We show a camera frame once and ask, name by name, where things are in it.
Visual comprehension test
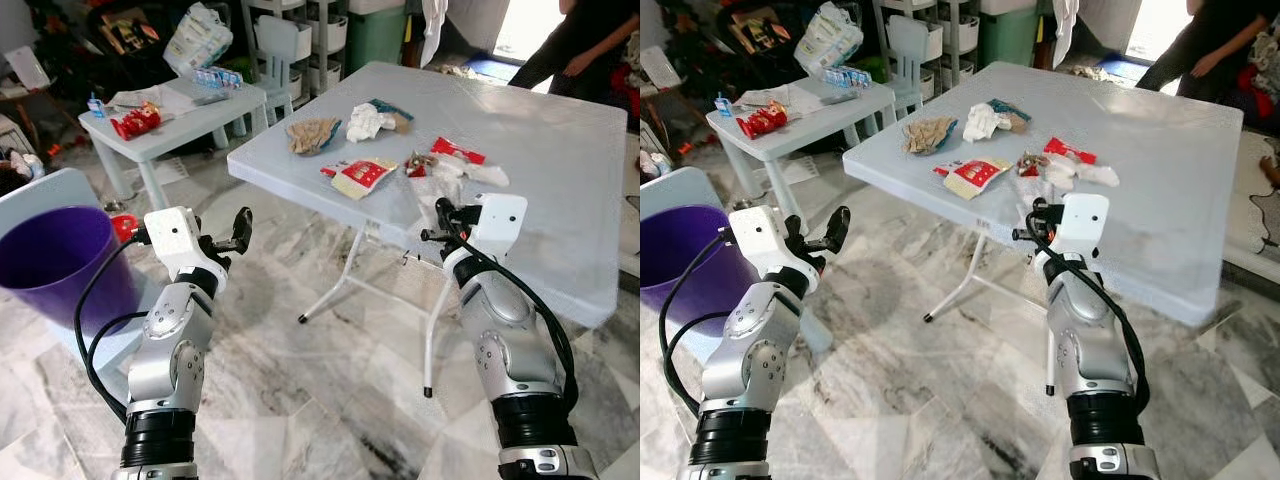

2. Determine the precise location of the purple plastic rubbish bin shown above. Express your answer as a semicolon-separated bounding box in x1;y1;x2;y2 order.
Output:
640;205;763;338
0;205;142;338

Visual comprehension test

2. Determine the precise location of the green plastic bin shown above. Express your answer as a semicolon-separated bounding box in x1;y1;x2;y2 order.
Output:
978;0;1042;69
345;0;407;73

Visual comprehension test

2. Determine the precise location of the crumpled white plastic bag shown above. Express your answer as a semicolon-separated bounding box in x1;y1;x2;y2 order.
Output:
1016;152;1121;205
405;152;511;205

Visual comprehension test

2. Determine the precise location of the flat red wrapper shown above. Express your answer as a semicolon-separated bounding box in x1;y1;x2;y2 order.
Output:
430;137;488;167
1043;137;1098;167

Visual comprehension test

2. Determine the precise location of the red and cream snack packet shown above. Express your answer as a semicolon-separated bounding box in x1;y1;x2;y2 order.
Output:
320;157;399;201
935;157;1014;201

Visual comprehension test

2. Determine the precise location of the light grey folding table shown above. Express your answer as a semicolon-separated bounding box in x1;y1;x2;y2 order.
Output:
843;62;1244;397
228;62;631;399

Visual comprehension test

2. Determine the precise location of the teal snack wrapper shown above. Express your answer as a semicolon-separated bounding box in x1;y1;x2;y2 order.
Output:
988;98;1032;134
370;98;414;134

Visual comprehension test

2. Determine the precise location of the crumpled white tissue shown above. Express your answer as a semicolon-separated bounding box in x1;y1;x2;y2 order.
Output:
345;103;397;143
962;103;1011;143

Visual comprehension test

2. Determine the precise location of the small light blue table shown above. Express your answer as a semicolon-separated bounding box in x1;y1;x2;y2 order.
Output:
78;78;269;211
705;78;898;217

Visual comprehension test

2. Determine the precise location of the crumpled brown paper wrapper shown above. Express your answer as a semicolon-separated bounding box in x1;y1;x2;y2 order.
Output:
903;116;958;157
287;117;343;157

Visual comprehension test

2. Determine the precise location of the crumpled red snack packet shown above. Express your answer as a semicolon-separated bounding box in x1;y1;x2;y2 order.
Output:
736;103;789;141
110;103;163;141

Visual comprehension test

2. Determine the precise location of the white plastic sheet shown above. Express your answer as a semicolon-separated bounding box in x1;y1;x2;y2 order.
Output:
735;82;851;113
108;80;227;112

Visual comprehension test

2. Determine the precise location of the light blue plastic chair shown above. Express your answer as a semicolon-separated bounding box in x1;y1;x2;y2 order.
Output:
0;168;167;406
640;166;833;401

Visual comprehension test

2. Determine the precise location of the blue and white carton pack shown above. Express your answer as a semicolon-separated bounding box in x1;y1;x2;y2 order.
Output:
822;66;873;92
193;66;244;92

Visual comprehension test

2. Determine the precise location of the blue floor mat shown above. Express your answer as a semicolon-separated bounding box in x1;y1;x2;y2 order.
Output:
465;58;522;84
1100;58;1152;82

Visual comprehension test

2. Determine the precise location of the small light blue child chair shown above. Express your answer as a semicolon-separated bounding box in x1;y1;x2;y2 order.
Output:
885;15;931;117
253;15;301;126

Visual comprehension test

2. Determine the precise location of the hanging white cloth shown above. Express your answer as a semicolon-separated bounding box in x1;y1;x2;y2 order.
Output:
419;0;449;69
1052;0;1082;69

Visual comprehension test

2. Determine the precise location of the large white printed plastic pack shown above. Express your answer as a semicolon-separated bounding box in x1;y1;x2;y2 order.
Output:
163;2;234;77
795;2;864;77

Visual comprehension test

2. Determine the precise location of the white plastic shelf rack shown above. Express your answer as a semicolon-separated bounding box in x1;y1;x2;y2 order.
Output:
875;0;981;91
245;0;351;97

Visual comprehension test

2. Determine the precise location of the beige patterned floor rug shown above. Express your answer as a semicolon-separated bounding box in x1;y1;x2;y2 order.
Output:
1225;130;1280;273

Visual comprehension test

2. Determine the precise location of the red cloth pile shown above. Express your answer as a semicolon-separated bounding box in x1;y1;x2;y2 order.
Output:
610;62;641;122
1238;62;1280;122

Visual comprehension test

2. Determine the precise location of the person in black clothes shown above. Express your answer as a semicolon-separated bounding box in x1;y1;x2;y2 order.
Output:
508;0;641;102
1135;0;1280;102

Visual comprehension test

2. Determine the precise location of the white board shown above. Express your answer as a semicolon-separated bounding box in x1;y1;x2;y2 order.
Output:
3;45;51;92
640;45;684;92

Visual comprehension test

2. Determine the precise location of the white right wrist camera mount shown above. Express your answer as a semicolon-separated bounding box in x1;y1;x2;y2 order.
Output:
1050;193;1111;257
464;193;529;263

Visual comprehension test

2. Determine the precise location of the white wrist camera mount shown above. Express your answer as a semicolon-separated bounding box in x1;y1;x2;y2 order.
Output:
727;205;816;283
143;207;229;289
1050;193;1111;257
464;193;529;263

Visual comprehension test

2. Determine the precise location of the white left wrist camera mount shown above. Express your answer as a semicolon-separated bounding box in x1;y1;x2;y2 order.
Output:
727;205;816;283
143;207;229;289

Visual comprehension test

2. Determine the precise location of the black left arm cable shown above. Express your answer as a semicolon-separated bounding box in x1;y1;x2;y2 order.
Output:
74;232;153;426
657;232;738;423

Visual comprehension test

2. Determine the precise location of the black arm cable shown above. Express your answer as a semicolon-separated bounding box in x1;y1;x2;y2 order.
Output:
74;232;153;426
657;232;738;423
437;212;581;413
1022;214;1152;413

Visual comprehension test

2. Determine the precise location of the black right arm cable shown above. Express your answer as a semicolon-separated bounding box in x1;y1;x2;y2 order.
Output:
437;212;581;413
1022;214;1152;413

